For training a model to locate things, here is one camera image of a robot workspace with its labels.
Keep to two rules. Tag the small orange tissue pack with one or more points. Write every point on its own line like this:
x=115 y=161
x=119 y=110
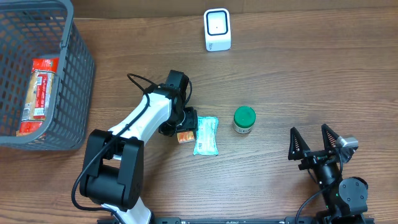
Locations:
x=185 y=137

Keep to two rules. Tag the grey plastic mesh basket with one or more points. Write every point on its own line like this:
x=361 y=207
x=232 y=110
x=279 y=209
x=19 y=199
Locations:
x=44 y=29

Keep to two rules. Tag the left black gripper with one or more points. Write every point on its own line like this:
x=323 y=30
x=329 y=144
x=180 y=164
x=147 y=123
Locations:
x=190 y=119

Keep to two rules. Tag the red cracker sleeve package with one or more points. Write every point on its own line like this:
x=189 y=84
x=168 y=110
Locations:
x=38 y=95

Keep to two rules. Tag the green lid jar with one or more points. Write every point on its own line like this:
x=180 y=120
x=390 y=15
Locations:
x=244 y=119

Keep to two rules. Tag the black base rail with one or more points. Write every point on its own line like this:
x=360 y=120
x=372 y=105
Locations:
x=176 y=220

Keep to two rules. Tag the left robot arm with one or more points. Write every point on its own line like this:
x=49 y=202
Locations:
x=113 y=168

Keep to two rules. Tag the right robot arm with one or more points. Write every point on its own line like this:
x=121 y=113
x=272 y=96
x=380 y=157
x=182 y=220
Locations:
x=345 y=199

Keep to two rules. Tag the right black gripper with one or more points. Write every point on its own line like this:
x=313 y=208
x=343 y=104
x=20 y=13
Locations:
x=315 y=156

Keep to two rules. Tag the teal wet wipes pack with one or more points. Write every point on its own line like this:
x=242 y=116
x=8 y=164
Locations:
x=205 y=143

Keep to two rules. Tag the white barcode scanner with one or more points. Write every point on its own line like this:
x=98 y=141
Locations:
x=217 y=29

